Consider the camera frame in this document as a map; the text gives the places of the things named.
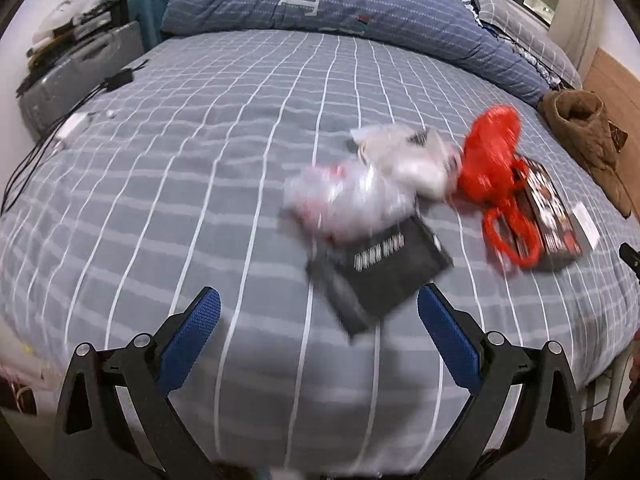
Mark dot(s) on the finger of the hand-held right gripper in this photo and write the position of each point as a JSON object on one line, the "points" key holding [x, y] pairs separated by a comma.
{"points": [[631, 257]]}

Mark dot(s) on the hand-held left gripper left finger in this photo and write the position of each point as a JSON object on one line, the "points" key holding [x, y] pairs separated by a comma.
{"points": [[192, 340]]}

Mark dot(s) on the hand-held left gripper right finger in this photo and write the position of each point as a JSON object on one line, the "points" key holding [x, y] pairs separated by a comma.
{"points": [[450, 340]]}

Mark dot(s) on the white cardboard box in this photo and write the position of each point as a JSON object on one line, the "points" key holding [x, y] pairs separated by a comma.
{"points": [[585, 225]]}

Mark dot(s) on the dark brown cookie box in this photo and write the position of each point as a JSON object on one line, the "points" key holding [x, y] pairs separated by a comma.
{"points": [[550, 210]]}

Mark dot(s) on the black plastic packet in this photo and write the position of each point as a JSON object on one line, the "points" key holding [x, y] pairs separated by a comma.
{"points": [[390, 265]]}

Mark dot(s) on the red plastic bag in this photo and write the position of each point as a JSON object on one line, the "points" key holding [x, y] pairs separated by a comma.
{"points": [[490, 160]]}

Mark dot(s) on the clear plastic bag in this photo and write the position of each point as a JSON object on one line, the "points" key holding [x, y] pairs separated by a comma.
{"points": [[345, 195]]}

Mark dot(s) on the brown fleece jacket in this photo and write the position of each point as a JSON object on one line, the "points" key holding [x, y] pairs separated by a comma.
{"points": [[580, 125]]}

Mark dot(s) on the grey checked bed sheet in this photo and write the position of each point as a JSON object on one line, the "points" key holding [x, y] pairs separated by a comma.
{"points": [[200, 185]]}

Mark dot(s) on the wooden headboard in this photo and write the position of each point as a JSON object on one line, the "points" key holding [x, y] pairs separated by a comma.
{"points": [[620, 90]]}

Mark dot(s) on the white charger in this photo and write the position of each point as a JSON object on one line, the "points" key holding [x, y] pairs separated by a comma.
{"points": [[72, 127]]}

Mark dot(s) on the grey checked pillow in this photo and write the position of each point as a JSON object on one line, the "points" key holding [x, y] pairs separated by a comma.
{"points": [[525, 30]]}

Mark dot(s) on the beige curtain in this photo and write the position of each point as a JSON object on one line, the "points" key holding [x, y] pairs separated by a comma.
{"points": [[585, 10]]}

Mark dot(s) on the black power adapter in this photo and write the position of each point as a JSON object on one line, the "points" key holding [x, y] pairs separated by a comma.
{"points": [[119, 80]]}

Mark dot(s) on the grey suitcase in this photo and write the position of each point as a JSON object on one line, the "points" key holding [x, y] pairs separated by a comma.
{"points": [[85, 70]]}

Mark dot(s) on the teal suitcase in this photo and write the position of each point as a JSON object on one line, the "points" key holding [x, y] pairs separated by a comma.
{"points": [[150, 10]]}

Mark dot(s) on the white plastic bag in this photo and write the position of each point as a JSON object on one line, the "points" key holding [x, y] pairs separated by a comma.
{"points": [[57, 17]]}

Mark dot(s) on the blue striped quilt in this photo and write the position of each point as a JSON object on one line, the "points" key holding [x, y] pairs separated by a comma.
{"points": [[350, 5]]}

